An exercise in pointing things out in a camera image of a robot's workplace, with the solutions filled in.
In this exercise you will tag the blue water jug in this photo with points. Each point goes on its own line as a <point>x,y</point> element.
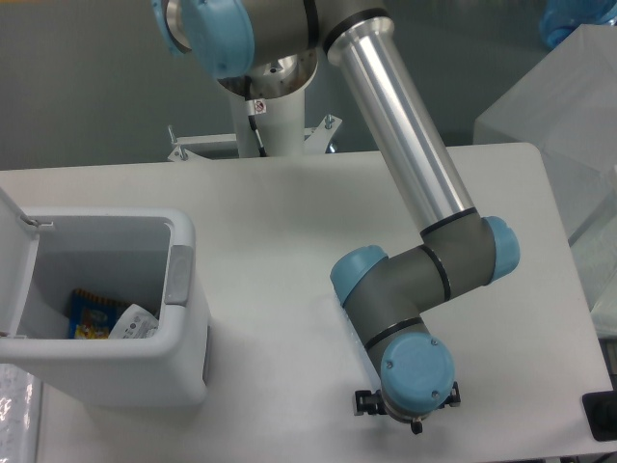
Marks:
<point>560,18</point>

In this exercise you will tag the translucent plastic box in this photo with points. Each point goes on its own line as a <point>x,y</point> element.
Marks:
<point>566,107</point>

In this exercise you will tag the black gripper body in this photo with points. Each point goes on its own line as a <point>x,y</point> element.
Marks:
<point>413,419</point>

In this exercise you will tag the white trash can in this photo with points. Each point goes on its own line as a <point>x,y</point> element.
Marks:
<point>142,256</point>

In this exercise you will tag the white bracket with bolts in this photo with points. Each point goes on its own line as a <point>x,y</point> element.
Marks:
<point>316,140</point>

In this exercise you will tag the white paper trash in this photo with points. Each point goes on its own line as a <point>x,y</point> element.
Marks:
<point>134,323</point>

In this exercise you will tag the crushed clear plastic bottle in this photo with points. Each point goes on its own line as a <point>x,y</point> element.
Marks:
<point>372,379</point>

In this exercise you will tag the blue snack wrapper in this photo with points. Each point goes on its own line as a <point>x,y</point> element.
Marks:
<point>92,317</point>

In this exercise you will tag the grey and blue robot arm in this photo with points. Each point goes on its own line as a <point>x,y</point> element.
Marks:
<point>262,51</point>

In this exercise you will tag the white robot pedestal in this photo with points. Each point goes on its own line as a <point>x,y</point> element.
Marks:
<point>270,116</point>

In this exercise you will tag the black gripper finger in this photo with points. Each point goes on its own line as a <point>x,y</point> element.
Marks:
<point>367,402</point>
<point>453,400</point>

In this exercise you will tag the black device at edge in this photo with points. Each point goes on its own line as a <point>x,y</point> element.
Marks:
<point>600,411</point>

